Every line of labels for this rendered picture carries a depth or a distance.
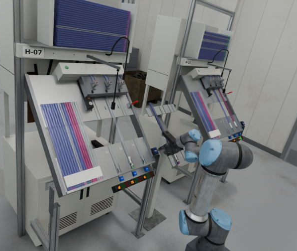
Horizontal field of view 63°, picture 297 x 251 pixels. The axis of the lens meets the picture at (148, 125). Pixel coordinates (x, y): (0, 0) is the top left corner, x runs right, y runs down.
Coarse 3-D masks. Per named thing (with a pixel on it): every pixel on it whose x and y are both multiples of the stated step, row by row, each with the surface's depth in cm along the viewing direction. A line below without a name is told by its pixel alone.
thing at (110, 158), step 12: (120, 144) 161; (132, 144) 168; (144, 144) 175; (108, 156) 152; (120, 156) 158; (132, 156) 164; (144, 156) 170; (60, 168) 130; (108, 168) 149; (120, 168) 154
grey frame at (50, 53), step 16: (16, 0) 122; (128, 0) 170; (16, 16) 125; (16, 32) 128; (16, 48) 130; (48, 48) 139; (16, 64) 134; (16, 80) 137; (16, 96) 140; (16, 112) 144; (16, 128) 149; (112, 128) 204; (16, 144) 154; (16, 160) 158; (16, 176) 163; (16, 192) 168; (144, 192) 187; (144, 208) 191
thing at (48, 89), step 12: (36, 84) 141; (48, 84) 146; (60, 84) 151; (72, 84) 156; (36, 96) 138; (48, 96) 143; (60, 96) 148; (72, 96) 153; (108, 96) 172; (120, 96) 179; (84, 108) 155; (96, 108) 161; (108, 108) 167; (120, 108) 174; (84, 120) 151; (96, 120) 158
